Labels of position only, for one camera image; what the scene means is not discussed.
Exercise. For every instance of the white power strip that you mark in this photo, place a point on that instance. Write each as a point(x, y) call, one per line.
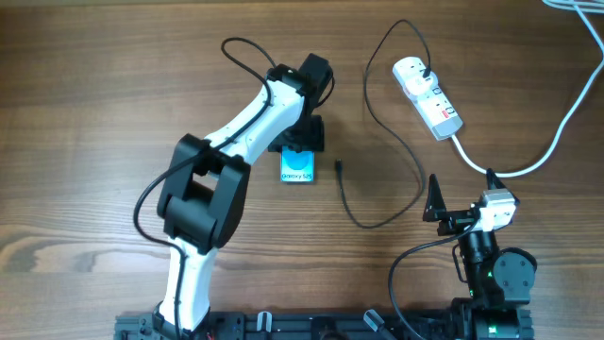
point(436, 110)

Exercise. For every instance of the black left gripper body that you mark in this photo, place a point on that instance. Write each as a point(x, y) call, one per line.
point(307, 132)

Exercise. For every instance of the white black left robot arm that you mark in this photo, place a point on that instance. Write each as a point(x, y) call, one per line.
point(202, 199)

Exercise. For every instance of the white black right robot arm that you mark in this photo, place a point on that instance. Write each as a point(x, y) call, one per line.
point(499, 280)

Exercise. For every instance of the blue screen Galaxy smartphone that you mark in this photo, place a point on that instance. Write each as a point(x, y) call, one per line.
point(297, 167)

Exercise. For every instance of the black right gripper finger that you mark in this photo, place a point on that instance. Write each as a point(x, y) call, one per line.
point(435, 208)
point(493, 181)

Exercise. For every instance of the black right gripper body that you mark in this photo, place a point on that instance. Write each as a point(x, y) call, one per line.
point(455, 222)

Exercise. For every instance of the white USB charger plug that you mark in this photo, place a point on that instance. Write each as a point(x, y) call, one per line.
point(416, 86)

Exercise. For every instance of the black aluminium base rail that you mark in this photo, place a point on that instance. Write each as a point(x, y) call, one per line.
point(430, 324)

